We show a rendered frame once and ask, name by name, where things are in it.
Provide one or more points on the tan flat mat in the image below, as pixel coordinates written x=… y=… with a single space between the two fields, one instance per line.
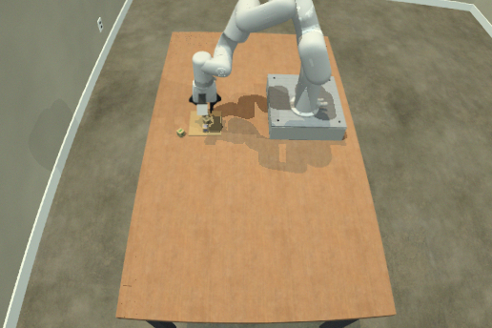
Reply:
x=196 y=122

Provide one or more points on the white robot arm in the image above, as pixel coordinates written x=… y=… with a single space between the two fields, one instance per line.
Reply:
x=315 y=68

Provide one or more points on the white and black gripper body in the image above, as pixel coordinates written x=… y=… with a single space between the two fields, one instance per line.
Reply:
x=210 y=93

